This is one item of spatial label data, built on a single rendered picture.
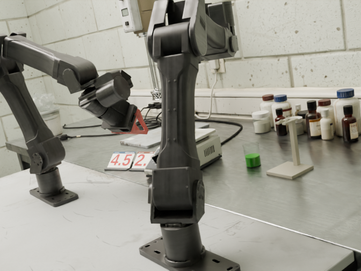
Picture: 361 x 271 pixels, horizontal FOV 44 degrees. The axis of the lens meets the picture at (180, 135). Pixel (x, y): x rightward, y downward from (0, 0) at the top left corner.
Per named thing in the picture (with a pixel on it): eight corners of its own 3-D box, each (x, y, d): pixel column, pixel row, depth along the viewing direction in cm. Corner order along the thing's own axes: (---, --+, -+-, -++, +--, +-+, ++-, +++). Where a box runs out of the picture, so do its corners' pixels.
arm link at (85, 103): (116, 93, 110) (96, 79, 105) (115, 112, 107) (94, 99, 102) (97, 102, 113) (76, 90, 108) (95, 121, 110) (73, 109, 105)
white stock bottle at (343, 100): (368, 133, 127) (363, 88, 124) (345, 138, 125) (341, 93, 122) (352, 128, 133) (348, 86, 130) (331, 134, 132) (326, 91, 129)
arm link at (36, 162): (63, 142, 122) (48, 143, 124) (40, 152, 114) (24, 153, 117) (69, 164, 123) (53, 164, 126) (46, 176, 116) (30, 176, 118)
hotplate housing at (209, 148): (180, 182, 114) (174, 152, 112) (144, 178, 123) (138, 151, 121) (228, 155, 130) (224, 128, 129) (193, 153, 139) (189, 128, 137)
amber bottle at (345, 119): (341, 142, 123) (338, 107, 121) (345, 137, 126) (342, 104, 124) (356, 142, 120) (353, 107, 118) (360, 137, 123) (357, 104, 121)
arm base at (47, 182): (45, 160, 131) (21, 168, 127) (73, 169, 115) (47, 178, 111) (51, 185, 132) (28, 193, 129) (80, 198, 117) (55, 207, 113)
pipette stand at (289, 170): (292, 179, 102) (285, 125, 99) (266, 174, 109) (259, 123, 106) (313, 168, 107) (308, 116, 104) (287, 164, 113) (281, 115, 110)
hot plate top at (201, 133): (192, 143, 118) (191, 140, 118) (159, 142, 126) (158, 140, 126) (217, 131, 127) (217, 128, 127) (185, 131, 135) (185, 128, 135)
